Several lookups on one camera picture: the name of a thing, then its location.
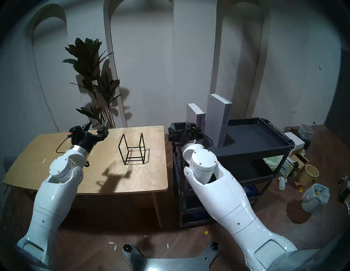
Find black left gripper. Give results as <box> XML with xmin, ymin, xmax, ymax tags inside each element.
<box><xmin>72</xmin><ymin>120</ymin><xmax>109</xmax><ymax>153</ymax></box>

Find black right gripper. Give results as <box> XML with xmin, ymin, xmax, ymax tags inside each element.
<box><xmin>168</xmin><ymin>123</ymin><xmax>204</xmax><ymax>144</ymax></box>

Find white ianra book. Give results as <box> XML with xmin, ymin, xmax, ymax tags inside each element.
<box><xmin>186</xmin><ymin>103</ymin><xmax>206</xmax><ymax>131</ymax></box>

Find white special issue book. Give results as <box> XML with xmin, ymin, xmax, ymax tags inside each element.
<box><xmin>205</xmin><ymin>93</ymin><xmax>233</xmax><ymax>149</ymax></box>

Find light wooden table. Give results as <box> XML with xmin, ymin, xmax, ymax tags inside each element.
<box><xmin>3</xmin><ymin>126</ymin><xmax>168</xmax><ymax>228</ymax></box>

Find tall dark green plant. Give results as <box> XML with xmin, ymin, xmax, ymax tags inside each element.
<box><xmin>62</xmin><ymin>38</ymin><xmax>123</xmax><ymax>129</ymax></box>

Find black metal utility cart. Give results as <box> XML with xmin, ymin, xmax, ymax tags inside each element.
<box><xmin>172</xmin><ymin>117</ymin><xmax>295</xmax><ymax>228</ymax></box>

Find pale green printed sheet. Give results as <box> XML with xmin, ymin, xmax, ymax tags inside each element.
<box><xmin>264</xmin><ymin>156</ymin><xmax>285</xmax><ymax>170</ymax></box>

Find green and white box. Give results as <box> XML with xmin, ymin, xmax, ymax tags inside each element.
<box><xmin>279</xmin><ymin>157</ymin><xmax>298</xmax><ymax>178</ymax></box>

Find white cardboard box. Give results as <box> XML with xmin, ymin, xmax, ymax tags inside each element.
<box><xmin>284</xmin><ymin>132</ymin><xmax>305</xmax><ymax>149</ymax></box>

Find open brown cardboard box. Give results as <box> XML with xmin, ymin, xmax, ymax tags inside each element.
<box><xmin>290</xmin><ymin>153</ymin><xmax>309</xmax><ymax>170</ymax></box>

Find clear plastic storage box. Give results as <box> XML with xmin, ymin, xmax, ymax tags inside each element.
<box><xmin>298</xmin><ymin>124</ymin><xmax>315</xmax><ymax>140</ymax></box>

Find beige plastic bucket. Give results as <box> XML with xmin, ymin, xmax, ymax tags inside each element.
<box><xmin>299</xmin><ymin>164</ymin><xmax>320</xmax><ymax>187</ymax></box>

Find white bin with bag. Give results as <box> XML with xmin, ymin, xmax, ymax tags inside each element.
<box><xmin>301</xmin><ymin>183</ymin><xmax>330</xmax><ymax>214</ymax></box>

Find dark grey door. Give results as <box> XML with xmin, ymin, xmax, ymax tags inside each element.
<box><xmin>324</xmin><ymin>49</ymin><xmax>350</xmax><ymax>142</ymax></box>

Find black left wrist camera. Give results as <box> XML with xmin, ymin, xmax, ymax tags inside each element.
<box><xmin>68</xmin><ymin>126</ymin><xmax>82</xmax><ymax>140</ymax></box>

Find black wire book stand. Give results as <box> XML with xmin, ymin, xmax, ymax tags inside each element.
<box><xmin>118</xmin><ymin>133</ymin><xmax>146</xmax><ymax>165</ymax></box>

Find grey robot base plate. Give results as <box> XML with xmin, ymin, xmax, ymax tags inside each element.
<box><xmin>122</xmin><ymin>243</ymin><xmax>220</xmax><ymax>271</ymax></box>

